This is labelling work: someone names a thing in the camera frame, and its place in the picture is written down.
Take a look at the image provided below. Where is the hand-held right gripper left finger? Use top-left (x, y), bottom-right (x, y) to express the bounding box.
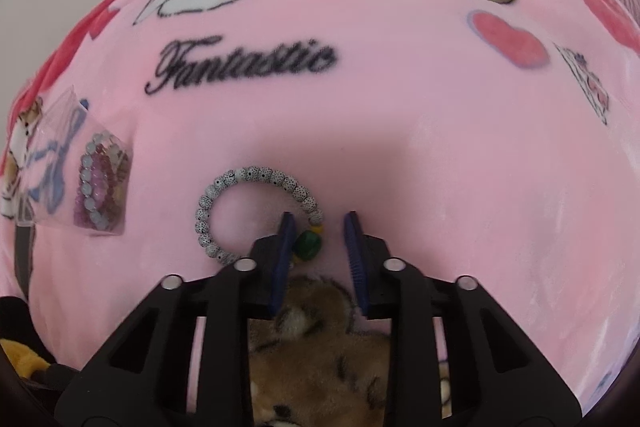
top-left (55, 212), bottom-right (297, 427)

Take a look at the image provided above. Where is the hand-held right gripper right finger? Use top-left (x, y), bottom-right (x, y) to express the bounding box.
top-left (343, 210), bottom-right (584, 427)

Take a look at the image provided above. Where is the speckled white bead bracelet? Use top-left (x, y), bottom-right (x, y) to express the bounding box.
top-left (194, 165), bottom-right (327, 266)

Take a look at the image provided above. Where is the dark red bead bracelet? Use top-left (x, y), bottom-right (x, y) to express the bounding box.
top-left (94, 145), bottom-right (120, 188)

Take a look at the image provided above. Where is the purple bead bracelet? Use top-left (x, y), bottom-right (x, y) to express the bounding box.
top-left (74, 184), bottom-right (122, 229)

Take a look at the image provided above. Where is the light blue bead bracelet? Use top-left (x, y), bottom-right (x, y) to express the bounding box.
top-left (79, 133), bottom-right (127, 228)

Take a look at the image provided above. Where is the clear plastic bag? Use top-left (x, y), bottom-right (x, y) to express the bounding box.
top-left (14, 85), bottom-right (132, 238)

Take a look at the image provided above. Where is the pink printed blanket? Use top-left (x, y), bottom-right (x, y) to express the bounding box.
top-left (0, 0), bottom-right (640, 427)

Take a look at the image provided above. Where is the yellow plush item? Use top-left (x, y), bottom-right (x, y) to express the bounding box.
top-left (0, 338), bottom-right (53, 373)

